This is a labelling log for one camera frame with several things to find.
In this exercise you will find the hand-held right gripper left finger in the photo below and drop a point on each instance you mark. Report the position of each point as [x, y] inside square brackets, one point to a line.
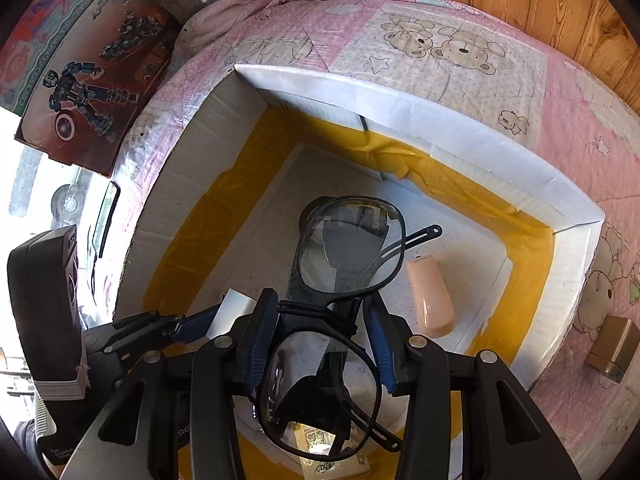
[260, 340]

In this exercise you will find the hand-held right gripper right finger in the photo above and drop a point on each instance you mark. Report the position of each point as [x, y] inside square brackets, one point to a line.
[376, 345]

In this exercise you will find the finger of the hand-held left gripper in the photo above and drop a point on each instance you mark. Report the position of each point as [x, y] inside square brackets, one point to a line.
[197, 325]
[145, 321]

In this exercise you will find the black framed glasses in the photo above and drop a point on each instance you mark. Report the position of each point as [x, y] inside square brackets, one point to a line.
[320, 312]

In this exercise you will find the pink white case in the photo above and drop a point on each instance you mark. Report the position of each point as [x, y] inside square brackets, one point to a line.
[432, 300]

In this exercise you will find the cream cigarette pack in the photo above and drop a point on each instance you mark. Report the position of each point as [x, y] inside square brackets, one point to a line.
[320, 447]

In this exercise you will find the white cardboard box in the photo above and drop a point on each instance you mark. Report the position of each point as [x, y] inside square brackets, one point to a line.
[450, 125]

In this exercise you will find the robot figure toy box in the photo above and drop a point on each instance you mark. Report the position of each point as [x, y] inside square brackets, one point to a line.
[95, 85]

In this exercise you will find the small gold box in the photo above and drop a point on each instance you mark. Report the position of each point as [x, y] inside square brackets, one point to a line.
[612, 347]

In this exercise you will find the colourful toy box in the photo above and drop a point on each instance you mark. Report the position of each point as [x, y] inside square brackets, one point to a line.
[35, 45]

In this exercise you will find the pink printed blanket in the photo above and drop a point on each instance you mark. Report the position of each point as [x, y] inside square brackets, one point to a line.
[450, 45]

